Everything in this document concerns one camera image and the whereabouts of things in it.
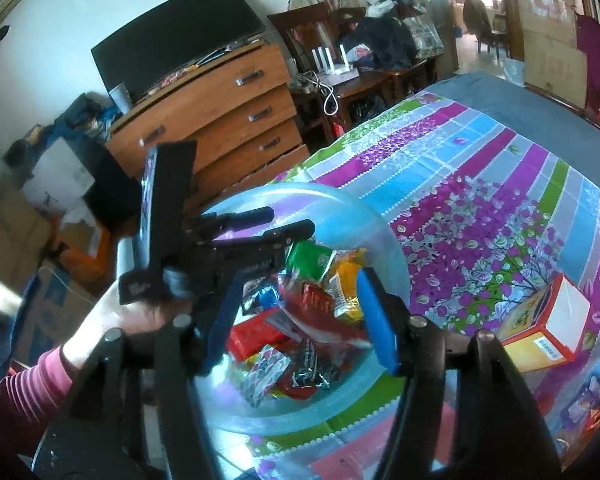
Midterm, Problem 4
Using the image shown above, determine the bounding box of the orange bag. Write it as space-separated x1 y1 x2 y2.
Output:
49 219 114 282

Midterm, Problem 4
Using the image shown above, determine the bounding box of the chair with dark jacket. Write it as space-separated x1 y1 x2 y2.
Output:
461 0 512 59

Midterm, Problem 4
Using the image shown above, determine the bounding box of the pink packet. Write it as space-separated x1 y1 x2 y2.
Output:
309 400 457 480

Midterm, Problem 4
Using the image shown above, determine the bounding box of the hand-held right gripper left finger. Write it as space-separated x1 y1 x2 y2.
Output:
45 270 247 480

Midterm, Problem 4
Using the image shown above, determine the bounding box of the blue clothes heap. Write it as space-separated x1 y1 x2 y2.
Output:
49 91 122 144

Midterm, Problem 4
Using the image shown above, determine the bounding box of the black box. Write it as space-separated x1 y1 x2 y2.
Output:
65 134 144 229

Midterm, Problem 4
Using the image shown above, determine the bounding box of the person's left hand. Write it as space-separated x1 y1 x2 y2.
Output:
61 279 197 369

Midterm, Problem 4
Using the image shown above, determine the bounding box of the printed snack packet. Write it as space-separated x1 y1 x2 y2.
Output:
554 360 600 457

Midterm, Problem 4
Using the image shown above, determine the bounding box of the large cardboard box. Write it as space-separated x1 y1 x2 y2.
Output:
505 0 589 107

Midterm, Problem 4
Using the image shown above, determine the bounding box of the floral striped bedsheet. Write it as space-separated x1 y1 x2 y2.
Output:
245 91 600 480

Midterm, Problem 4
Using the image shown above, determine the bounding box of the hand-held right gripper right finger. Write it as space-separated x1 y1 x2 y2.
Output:
355 268 563 480

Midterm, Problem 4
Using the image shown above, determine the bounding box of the wooden dresser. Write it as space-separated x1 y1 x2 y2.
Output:
104 42 312 212

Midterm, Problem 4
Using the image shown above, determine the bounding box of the person's left forearm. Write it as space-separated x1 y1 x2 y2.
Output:
0 344 82 480

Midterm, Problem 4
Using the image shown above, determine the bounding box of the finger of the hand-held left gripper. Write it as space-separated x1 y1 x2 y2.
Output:
195 205 276 234
212 218 316 262

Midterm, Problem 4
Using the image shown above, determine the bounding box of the white box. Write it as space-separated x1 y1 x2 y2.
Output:
19 134 99 212

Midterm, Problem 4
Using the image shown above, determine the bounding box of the blue plastic basin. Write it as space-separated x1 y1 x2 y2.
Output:
182 182 412 436

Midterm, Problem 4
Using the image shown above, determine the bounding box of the grey cup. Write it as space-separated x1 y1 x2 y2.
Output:
108 82 134 116

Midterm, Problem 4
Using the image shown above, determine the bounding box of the pile of snack packets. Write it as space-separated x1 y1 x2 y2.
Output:
227 241 377 409

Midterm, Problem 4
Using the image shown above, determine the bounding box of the blue printed cardboard box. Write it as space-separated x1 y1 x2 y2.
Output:
9 259 117 367

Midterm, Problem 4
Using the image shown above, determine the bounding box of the grey mattress cover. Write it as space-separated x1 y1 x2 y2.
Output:
422 71 600 161

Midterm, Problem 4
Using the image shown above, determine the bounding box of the white cable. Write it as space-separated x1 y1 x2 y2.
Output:
322 84 339 119

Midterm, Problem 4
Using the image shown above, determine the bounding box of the yellow red carton box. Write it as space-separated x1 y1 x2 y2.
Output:
495 272 592 374

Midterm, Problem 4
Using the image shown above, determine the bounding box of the dark wooden chair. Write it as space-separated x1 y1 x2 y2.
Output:
330 6 369 47
267 2 342 77

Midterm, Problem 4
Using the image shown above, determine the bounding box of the dark wooden table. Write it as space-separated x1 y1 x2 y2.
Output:
290 57 447 147

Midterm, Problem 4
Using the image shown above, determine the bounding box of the pile of clothes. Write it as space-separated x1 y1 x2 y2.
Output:
337 0 447 72

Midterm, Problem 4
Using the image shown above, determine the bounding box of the black flat television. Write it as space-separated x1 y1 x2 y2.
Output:
90 0 267 106

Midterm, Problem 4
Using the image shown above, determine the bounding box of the white router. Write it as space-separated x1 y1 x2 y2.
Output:
310 45 361 86

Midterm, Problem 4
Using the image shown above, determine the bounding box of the brown cardboard box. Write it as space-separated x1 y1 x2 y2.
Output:
0 184 57 302

